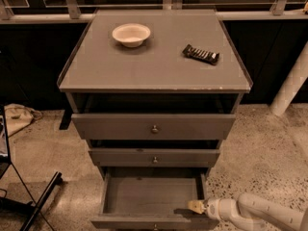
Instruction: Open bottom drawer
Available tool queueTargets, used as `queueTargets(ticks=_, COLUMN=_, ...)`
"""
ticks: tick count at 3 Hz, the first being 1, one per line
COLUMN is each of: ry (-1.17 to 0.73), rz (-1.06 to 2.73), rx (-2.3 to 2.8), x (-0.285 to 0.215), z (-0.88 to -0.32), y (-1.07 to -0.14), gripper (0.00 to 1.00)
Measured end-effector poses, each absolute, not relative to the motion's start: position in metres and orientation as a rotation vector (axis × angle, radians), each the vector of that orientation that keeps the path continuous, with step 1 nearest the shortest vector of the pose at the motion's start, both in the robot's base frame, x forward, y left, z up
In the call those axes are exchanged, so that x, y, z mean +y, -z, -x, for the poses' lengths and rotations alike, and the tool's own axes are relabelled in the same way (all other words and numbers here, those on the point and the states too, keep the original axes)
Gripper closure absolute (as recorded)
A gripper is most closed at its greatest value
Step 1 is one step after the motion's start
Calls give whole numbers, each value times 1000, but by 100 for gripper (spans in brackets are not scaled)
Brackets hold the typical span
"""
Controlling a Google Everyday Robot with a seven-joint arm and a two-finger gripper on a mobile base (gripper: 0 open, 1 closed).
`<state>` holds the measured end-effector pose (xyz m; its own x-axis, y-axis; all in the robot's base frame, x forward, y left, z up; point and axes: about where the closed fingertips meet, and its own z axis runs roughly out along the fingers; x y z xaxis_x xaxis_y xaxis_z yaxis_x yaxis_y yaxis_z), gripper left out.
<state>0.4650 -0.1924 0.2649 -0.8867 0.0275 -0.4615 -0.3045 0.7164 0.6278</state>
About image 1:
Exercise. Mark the white diagonal pillar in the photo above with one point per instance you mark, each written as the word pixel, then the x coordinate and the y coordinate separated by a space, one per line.
pixel 291 86

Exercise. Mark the grey drawer cabinet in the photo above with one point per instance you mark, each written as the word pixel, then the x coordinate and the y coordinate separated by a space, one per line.
pixel 105 77

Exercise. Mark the beige cloth bag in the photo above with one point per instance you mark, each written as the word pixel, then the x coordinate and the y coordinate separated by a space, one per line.
pixel 19 117

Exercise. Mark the black folding stand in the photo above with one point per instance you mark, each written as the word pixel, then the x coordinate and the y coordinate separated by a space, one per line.
pixel 32 209

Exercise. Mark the grey middle drawer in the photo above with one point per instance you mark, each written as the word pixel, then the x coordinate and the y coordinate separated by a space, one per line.
pixel 133 157

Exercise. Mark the grey top drawer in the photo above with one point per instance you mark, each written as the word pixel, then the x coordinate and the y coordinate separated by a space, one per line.
pixel 172 127

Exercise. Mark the grey drawer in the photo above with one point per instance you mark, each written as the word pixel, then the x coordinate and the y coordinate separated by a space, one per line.
pixel 152 199
pixel 172 127
pixel 133 157

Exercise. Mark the white paper bowl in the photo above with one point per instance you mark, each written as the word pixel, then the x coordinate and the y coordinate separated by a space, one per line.
pixel 131 35

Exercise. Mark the black snack bar wrapper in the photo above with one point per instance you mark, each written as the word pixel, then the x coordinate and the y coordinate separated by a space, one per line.
pixel 201 55

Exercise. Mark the grey bottom drawer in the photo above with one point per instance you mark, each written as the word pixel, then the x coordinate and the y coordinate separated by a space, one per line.
pixel 152 199

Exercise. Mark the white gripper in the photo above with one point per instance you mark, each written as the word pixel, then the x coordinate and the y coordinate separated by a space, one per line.
pixel 212 208

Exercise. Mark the metal window railing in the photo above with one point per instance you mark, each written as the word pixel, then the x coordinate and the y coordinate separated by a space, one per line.
pixel 81 11

